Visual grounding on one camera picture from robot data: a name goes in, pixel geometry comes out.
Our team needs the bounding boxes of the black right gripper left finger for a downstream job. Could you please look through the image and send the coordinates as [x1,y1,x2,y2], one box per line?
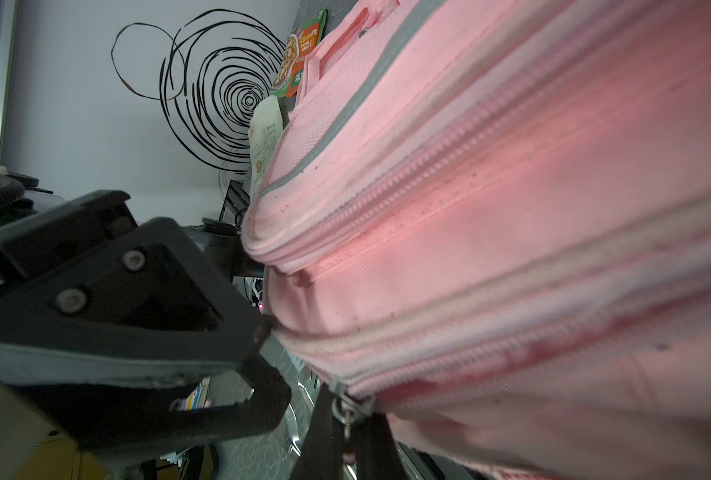
[290,386,344,480]

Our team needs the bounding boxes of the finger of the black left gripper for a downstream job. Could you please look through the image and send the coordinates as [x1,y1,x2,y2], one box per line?
[76,355,292,453]

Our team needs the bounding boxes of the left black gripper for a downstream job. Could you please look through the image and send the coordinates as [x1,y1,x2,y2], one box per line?
[0,190,270,387]

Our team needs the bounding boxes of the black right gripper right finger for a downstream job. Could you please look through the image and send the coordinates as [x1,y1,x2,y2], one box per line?
[352,413,409,480]

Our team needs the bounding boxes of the pink student backpack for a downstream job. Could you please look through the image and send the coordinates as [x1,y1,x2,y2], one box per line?
[243,1,711,479]

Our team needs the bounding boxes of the white food pouch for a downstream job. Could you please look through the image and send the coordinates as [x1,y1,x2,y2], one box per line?
[249,96,284,198]

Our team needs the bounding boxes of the green snack packet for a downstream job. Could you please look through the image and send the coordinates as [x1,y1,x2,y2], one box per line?
[270,9,328,98]

